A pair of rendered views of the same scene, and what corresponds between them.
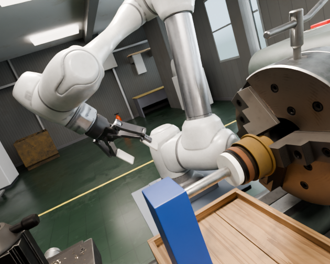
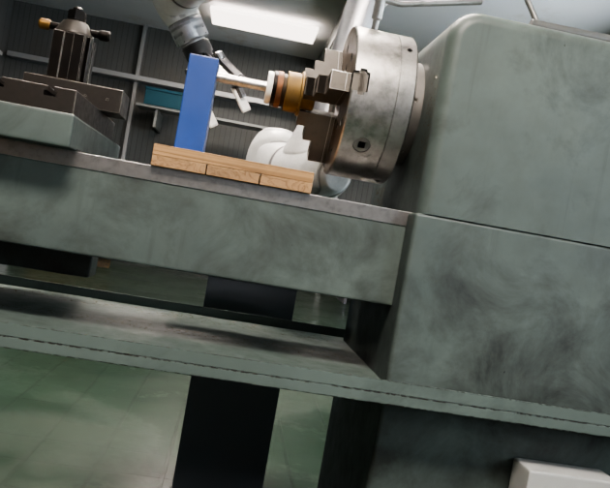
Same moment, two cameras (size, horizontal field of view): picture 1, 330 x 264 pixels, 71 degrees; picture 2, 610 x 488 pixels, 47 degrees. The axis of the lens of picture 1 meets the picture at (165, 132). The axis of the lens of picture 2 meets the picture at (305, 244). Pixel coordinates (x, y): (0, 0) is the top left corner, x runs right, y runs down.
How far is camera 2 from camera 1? 125 cm
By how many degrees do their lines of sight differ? 17
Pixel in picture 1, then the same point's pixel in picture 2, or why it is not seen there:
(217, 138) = not seen: hidden behind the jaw
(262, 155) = (295, 80)
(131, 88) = not seen: hidden behind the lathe
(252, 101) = (331, 60)
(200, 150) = (296, 154)
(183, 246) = (192, 98)
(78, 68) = not seen: outside the picture
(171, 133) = (283, 137)
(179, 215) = (203, 72)
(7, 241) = (85, 31)
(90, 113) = (199, 29)
